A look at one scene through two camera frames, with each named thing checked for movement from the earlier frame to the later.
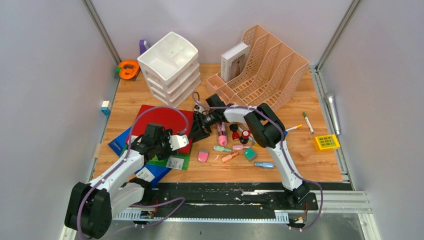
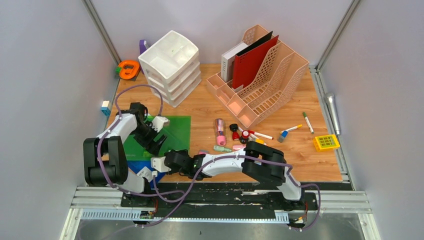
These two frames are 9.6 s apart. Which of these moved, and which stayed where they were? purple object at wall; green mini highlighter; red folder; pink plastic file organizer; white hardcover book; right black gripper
Moved: red folder; right black gripper
Stayed: pink plastic file organizer; white hardcover book; green mini highlighter; purple object at wall
